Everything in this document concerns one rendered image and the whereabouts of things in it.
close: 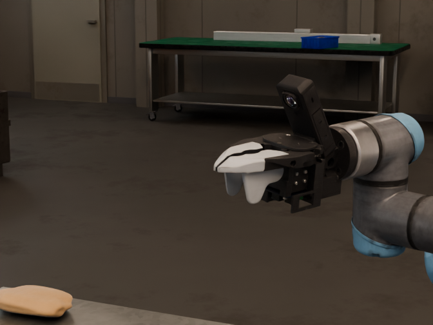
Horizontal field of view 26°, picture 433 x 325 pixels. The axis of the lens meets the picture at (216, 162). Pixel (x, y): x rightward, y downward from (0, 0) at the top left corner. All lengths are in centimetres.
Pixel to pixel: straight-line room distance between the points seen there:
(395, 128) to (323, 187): 15
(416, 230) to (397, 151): 11
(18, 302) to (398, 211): 77
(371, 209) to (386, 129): 11
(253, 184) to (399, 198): 26
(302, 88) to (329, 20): 987
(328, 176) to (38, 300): 71
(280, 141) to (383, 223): 21
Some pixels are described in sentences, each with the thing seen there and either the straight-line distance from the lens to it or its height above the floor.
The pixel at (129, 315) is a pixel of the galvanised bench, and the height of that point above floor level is 105.
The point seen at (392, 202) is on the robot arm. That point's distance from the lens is 128.
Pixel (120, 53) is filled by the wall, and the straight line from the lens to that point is 1203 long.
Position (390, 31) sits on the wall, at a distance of 1084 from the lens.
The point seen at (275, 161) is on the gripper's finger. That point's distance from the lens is 110.
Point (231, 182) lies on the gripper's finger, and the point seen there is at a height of 142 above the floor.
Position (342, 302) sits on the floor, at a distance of 490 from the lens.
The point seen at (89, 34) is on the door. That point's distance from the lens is 1217.
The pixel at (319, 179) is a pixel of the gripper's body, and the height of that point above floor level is 141.
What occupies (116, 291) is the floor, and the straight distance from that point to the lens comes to 505.
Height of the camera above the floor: 167
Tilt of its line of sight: 12 degrees down
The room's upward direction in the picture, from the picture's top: straight up
